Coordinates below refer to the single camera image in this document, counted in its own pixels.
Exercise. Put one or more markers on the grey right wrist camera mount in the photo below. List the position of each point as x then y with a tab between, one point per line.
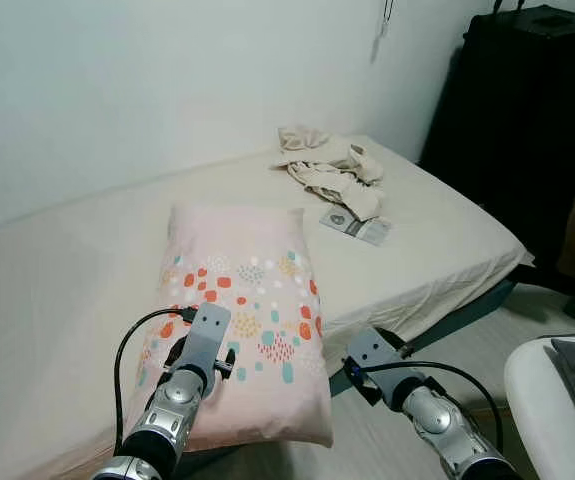
372	355

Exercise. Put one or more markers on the large black case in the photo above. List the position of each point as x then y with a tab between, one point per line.
517	120

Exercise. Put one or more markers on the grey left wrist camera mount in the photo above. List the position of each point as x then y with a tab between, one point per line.
205	330

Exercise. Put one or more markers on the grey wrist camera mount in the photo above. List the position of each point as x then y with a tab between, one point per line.
205	330
372	355

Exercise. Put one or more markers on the white plastic shell chair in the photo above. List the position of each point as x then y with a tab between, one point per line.
537	420

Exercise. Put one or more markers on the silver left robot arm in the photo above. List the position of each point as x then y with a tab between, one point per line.
167	410

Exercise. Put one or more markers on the crumpled beige clothes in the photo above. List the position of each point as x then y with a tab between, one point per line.
332	170

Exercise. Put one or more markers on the pink patterned pillow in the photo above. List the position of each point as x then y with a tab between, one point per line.
247	250

